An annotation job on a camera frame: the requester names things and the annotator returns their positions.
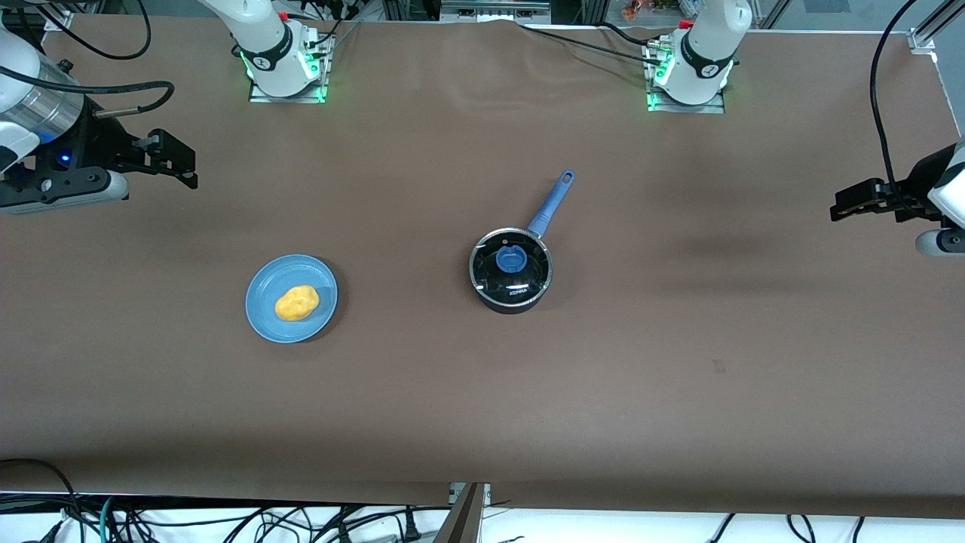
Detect yellow potato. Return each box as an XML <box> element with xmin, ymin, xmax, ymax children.
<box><xmin>274</xmin><ymin>284</ymin><xmax>321</xmax><ymax>324</ymax></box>

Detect glass lid with blue knob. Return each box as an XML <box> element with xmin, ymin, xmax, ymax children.
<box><xmin>470</xmin><ymin>228</ymin><xmax>554</xmax><ymax>297</ymax></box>

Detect blue round plate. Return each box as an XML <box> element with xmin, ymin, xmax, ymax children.
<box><xmin>244</xmin><ymin>253</ymin><xmax>340</xmax><ymax>345</ymax></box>

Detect colourful background items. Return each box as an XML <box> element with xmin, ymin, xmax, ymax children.
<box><xmin>621</xmin><ymin>0</ymin><xmax>703</xmax><ymax>20</ymax></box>

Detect black equipment rack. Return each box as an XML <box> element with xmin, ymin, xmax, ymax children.
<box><xmin>380</xmin><ymin>0</ymin><xmax>556</xmax><ymax>24</ymax></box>

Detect brown table cover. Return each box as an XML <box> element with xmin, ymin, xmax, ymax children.
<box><xmin>0</xmin><ymin>14</ymin><xmax>965</xmax><ymax>521</ymax></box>

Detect black hanging cable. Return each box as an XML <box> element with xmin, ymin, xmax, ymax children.
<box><xmin>30</xmin><ymin>0</ymin><xmax>153</xmax><ymax>63</ymax></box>

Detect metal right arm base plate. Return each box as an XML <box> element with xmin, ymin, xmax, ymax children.
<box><xmin>247</xmin><ymin>21</ymin><xmax>331</xmax><ymax>105</ymax></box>

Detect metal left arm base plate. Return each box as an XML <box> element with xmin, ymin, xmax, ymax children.
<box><xmin>645</xmin><ymin>39</ymin><xmax>728</xmax><ymax>115</ymax></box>

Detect black pot with blue handle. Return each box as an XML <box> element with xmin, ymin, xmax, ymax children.
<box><xmin>469</xmin><ymin>169</ymin><xmax>577</xmax><ymax>316</ymax></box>

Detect black cable on table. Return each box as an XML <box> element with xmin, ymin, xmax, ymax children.
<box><xmin>517</xmin><ymin>23</ymin><xmax>666</xmax><ymax>66</ymax></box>

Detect black looped floor cable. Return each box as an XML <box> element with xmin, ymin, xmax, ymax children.
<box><xmin>0</xmin><ymin>457</ymin><xmax>81</xmax><ymax>543</ymax></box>

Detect aluminium frame post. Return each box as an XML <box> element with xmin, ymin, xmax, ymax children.
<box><xmin>433</xmin><ymin>482</ymin><xmax>491</xmax><ymax>543</ymax></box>

